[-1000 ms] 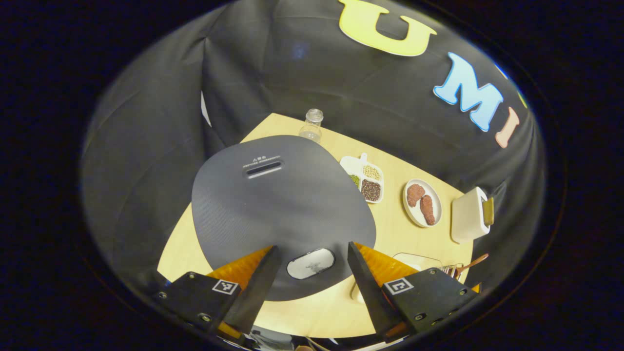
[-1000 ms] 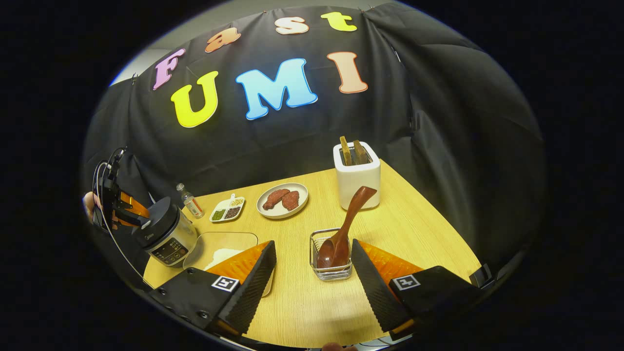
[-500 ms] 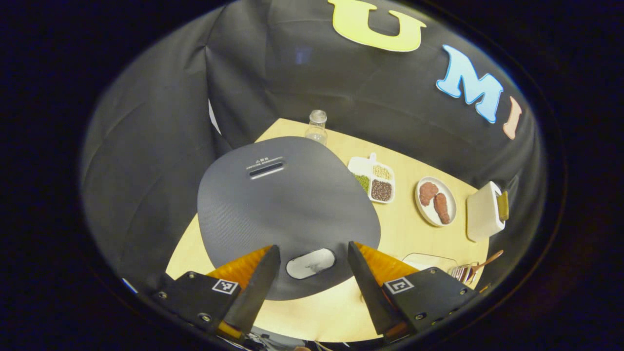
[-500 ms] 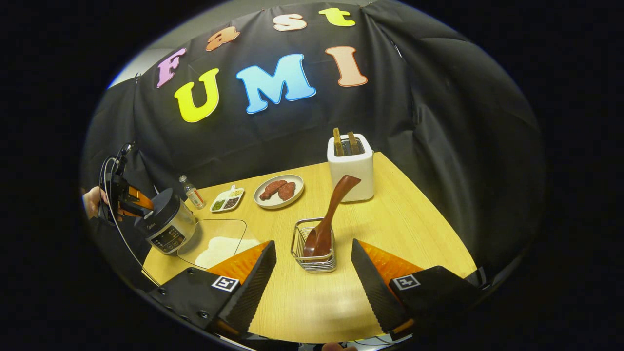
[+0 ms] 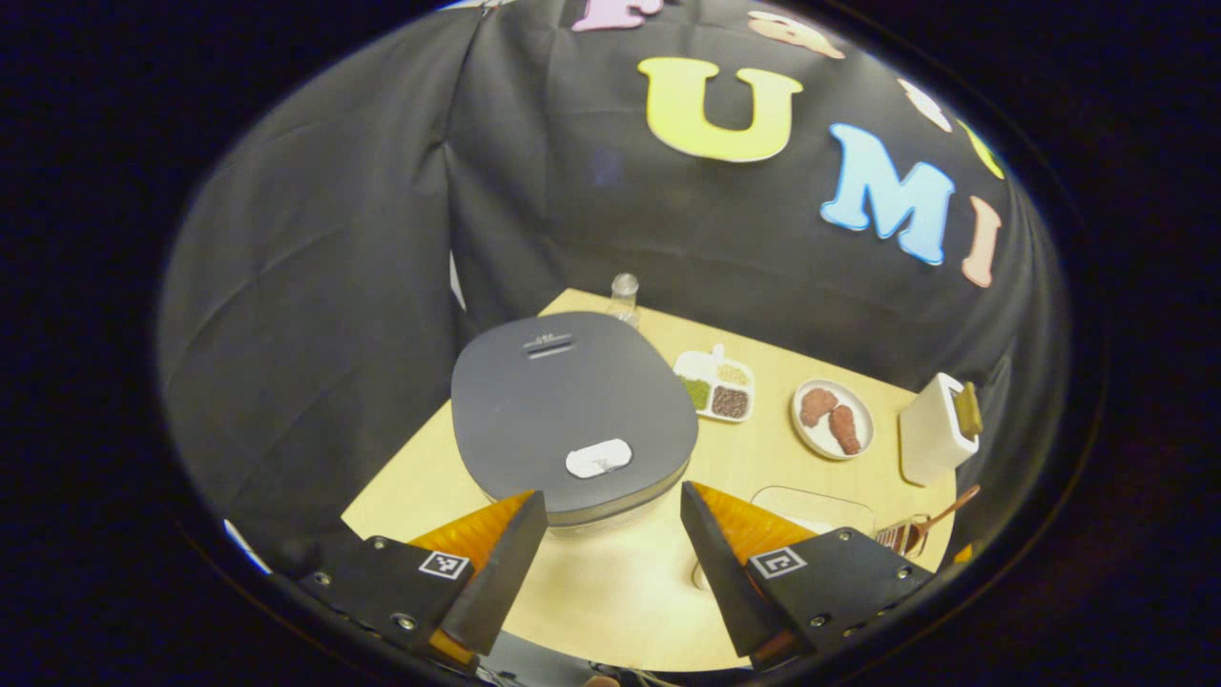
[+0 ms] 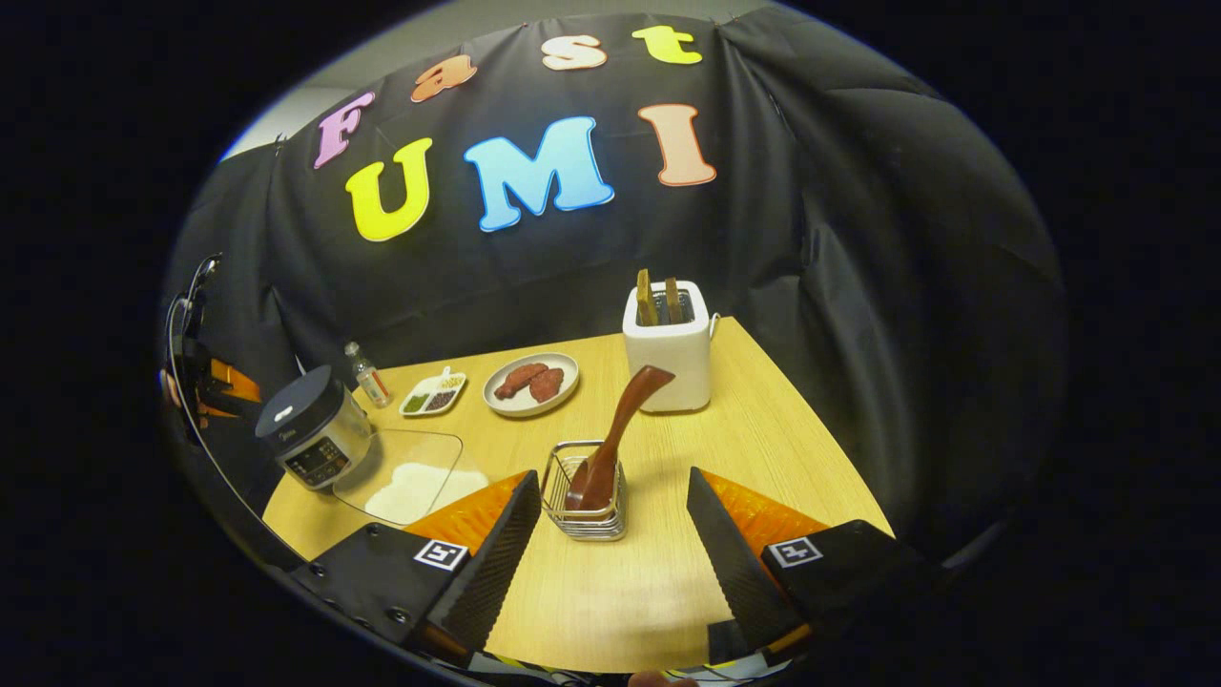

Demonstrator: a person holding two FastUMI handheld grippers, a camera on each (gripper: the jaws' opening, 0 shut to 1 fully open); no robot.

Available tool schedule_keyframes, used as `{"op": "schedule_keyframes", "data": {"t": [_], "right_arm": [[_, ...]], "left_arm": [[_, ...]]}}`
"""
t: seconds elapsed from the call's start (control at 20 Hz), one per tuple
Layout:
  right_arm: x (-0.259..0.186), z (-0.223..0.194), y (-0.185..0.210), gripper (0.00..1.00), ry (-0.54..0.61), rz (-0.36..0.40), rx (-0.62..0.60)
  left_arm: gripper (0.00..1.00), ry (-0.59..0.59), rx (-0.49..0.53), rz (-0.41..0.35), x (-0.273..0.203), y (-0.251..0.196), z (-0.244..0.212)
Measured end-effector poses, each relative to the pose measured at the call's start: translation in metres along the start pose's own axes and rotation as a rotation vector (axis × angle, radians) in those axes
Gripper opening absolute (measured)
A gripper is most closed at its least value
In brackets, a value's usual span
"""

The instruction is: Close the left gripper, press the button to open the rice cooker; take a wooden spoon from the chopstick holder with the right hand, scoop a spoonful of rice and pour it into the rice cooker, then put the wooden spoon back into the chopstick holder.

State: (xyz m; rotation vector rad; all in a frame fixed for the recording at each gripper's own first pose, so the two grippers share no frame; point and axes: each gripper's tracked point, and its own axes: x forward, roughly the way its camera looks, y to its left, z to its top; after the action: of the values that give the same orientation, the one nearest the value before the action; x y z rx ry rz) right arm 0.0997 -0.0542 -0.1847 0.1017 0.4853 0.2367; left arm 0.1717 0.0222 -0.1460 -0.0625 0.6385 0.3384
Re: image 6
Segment grey and white rice cooker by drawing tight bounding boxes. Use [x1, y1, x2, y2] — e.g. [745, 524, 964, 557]
[255, 364, 375, 491]

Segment white divided bean dish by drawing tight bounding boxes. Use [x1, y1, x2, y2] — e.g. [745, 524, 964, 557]
[399, 367, 468, 417]

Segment black backdrop cloth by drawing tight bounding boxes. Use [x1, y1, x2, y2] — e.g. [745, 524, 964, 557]
[162, 10, 1067, 564]

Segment white toaster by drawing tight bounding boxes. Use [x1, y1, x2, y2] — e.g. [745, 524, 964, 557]
[622, 280, 718, 413]

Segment white round plate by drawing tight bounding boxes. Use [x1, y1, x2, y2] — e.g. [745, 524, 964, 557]
[482, 352, 581, 419]

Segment metal wire chopstick holder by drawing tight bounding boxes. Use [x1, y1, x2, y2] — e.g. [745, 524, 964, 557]
[541, 440, 629, 542]

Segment small clear glass bottle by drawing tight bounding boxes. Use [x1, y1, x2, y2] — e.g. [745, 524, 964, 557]
[343, 341, 392, 409]

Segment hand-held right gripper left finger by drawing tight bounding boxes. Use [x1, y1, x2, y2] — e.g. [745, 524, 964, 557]
[291, 469, 543, 669]

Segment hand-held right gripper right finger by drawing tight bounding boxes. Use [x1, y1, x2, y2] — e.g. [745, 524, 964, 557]
[687, 466, 945, 659]

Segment brown wooden spoon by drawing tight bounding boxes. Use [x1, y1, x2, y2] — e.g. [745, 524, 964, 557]
[565, 365, 676, 512]

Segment clear tray of rice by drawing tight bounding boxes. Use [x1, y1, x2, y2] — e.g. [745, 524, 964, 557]
[332, 428, 492, 528]

